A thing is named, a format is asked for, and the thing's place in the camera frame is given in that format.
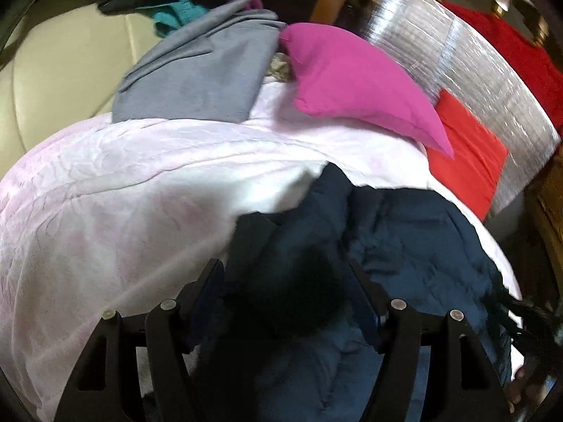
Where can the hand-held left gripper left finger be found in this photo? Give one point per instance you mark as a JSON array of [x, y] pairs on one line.
[[210, 290]]

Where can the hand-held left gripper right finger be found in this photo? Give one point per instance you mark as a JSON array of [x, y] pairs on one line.
[[366, 307]]

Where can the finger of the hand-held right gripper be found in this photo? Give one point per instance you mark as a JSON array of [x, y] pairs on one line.
[[512, 314]]

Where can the navy puffer jacket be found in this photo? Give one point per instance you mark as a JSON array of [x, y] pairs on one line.
[[418, 237]]

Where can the person's right hand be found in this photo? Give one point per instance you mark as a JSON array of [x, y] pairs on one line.
[[521, 382]]

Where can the wooden bench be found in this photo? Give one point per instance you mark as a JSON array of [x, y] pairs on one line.
[[550, 211]]

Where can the pale pink blanket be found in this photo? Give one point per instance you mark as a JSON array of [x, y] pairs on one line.
[[110, 193]]

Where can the red pillow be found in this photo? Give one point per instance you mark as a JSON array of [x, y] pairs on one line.
[[466, 158]]

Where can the grey garment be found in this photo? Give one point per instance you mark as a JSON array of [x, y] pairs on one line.
[[189, 79]]

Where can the magenta pillow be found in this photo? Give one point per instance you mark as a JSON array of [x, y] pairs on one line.
[[352, 83]]

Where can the beige patterned cloth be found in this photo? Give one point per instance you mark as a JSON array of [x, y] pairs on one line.
[[280, 68]]

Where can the red cloth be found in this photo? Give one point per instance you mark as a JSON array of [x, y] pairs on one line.
[[528, 61]]

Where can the cream leather sofa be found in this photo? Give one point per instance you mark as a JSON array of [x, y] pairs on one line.
[[57, 74]]

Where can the silver foil insulation panel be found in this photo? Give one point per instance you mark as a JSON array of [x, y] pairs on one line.
[[462, 52]]

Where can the teal cloth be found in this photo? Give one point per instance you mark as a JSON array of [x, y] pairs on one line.
[[180, 13]]

